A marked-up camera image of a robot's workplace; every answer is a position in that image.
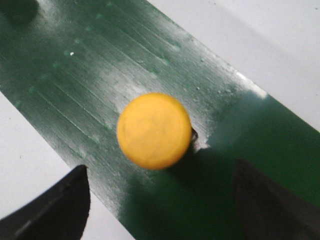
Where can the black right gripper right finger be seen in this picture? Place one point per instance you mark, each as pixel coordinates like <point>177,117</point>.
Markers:
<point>268,211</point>

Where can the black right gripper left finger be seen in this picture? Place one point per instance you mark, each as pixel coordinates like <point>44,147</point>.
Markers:
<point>60,213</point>

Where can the green conveyor belt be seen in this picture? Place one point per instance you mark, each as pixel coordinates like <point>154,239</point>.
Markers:
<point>71,66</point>

